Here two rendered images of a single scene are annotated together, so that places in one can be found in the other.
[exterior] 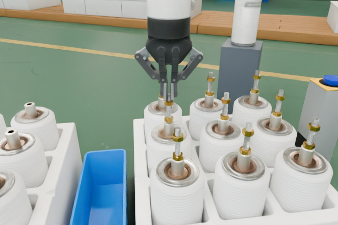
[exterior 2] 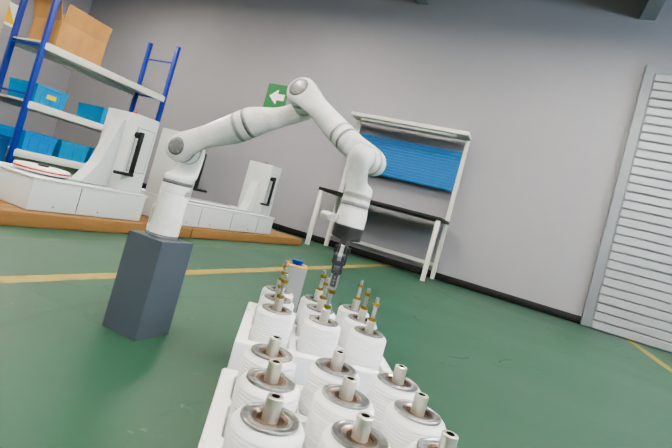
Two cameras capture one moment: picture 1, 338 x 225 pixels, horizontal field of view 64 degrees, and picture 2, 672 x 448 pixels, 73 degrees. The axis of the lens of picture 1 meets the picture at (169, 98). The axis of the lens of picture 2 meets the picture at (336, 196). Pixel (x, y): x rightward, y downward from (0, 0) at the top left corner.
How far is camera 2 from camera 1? 125 cm
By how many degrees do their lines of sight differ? 90
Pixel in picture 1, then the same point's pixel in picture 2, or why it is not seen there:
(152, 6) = (361, 222)
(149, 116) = (288, 319)
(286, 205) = not seen: hidden behind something
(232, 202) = not seen: hidden behind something
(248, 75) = (179, 273)
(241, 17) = (179, 207)
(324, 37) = (20, 215)
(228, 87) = (157, 294)
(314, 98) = (294, 277)
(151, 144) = (334, 330)
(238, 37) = (172, 230)
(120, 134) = (116, 411)
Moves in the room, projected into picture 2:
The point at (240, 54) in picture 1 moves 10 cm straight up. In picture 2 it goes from (177, 250) to (186, 219)
